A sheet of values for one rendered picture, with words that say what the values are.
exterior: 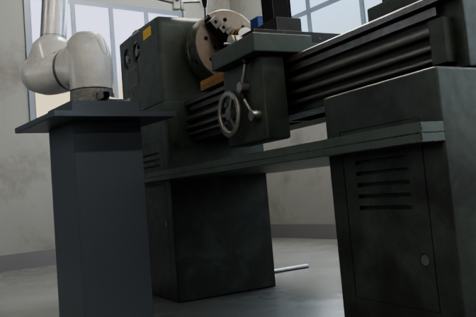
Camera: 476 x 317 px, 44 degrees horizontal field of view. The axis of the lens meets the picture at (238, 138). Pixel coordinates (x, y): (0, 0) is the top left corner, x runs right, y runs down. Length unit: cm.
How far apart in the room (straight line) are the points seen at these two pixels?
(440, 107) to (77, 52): 134
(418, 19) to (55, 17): 143
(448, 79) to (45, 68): 148
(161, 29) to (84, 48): 57
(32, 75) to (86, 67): 26
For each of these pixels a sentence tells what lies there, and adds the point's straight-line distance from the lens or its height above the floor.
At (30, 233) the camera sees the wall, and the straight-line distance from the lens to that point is 477.
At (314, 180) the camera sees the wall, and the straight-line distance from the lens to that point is 493.
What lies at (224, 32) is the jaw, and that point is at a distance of 253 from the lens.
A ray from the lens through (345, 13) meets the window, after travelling 471.
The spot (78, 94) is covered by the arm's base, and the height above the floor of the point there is 83.
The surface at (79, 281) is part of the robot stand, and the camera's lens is 208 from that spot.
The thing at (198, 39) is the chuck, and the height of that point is 110.
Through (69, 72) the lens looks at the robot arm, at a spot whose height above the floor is 92.
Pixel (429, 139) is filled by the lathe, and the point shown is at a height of 52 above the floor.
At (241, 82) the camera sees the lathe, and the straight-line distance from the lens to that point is 190.
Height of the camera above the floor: 46
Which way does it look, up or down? 5 degrees up
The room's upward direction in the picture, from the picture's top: 5 degrees counter-clockwise
